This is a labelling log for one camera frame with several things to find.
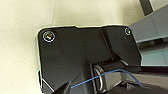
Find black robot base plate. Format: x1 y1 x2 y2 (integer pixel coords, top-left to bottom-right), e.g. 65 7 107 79
36 25 141 94

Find blue cable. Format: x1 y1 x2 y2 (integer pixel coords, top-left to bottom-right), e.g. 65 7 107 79
68 69 146 90

